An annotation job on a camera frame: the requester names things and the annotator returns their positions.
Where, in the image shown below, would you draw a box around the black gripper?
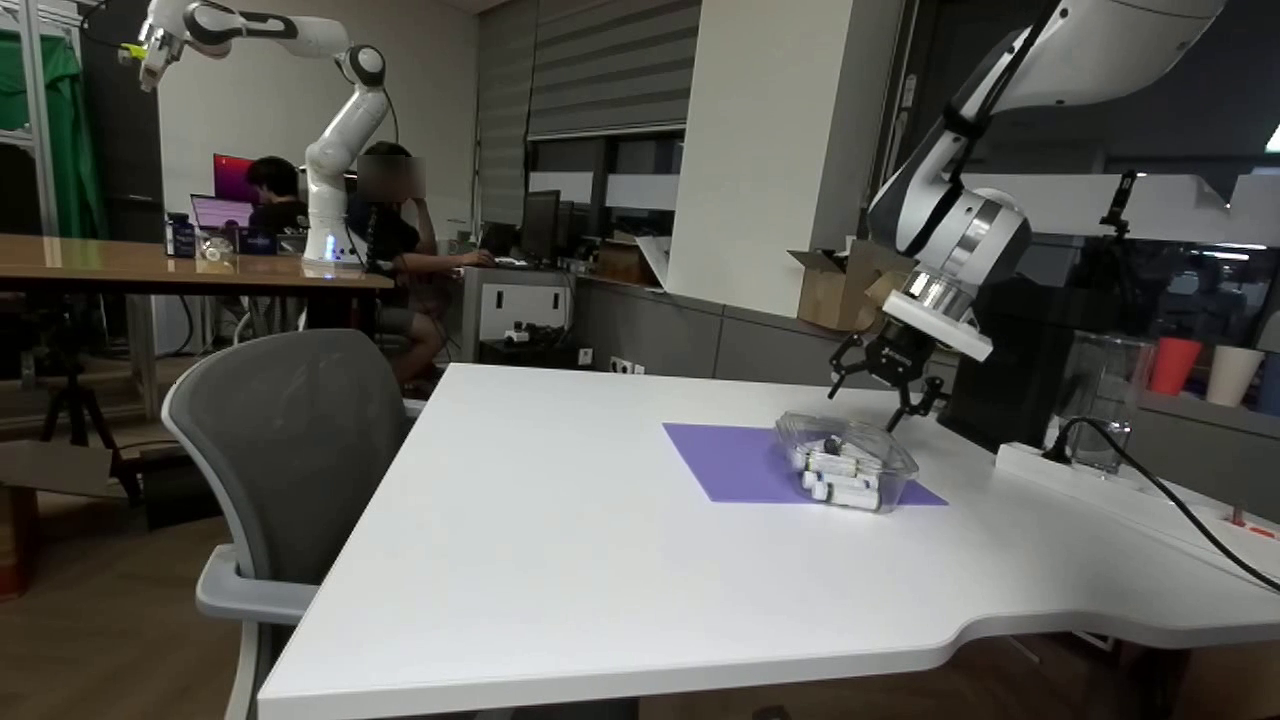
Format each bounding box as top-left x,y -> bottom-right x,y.
824,314 -> 959,436

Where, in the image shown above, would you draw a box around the clear plastic container lid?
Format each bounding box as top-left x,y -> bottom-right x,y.
771,408 -> 920,471

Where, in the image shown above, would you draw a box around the clear plastic container base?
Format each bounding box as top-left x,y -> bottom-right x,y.
776,431 -> 924,517

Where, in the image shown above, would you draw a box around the white and black container contents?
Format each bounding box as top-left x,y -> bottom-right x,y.
786,436 -> 891,510

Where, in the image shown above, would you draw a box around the cardboard box by pillar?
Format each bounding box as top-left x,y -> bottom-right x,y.
786,237 -> 920,340

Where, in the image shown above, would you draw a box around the purple mat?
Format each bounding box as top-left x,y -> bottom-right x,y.
661,418 -> 953,510

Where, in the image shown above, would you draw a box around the white power strip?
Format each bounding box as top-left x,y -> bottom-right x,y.
993,436 -> 1130,496

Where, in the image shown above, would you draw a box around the grey desk partition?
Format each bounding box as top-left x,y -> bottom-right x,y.
571,277 -> 862,393

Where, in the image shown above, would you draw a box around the red cup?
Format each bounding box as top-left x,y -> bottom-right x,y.
1144,332 -> 1208,399

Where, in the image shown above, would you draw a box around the white cup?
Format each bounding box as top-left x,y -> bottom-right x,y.
1202,340 -> 1263,411

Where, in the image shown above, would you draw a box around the grey window blinds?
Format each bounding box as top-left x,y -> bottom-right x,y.
474,0 -> 702,145

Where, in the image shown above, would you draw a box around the seated person in black shirt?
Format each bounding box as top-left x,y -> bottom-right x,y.
356,137 -> 495,393

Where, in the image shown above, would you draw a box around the grey office chair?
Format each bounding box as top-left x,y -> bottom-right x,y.
155,325 -> 418,720

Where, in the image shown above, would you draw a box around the seated person behind laptop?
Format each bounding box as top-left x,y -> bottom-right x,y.
245,152 -> 307,260

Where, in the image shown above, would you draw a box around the laptop with purple screen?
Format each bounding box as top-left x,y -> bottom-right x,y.
189,193 -> 258,238

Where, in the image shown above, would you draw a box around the long wooden desk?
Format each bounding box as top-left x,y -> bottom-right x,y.
0,233 -> 398,408

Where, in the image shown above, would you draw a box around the black tripod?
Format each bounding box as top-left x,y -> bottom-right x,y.
35,290 -> 126,461

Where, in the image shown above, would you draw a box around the green curtain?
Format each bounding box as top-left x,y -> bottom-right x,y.
0,29 -> 108,242

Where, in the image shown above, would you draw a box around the grey wrist camera bar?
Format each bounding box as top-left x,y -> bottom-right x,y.
877,285 -> 999,366

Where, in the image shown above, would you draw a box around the black power cable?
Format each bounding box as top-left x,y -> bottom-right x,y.
1046,411 -> 1280,601

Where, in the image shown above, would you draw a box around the white cabinet with dark handles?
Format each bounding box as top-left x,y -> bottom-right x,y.
456,263 -> 579,366

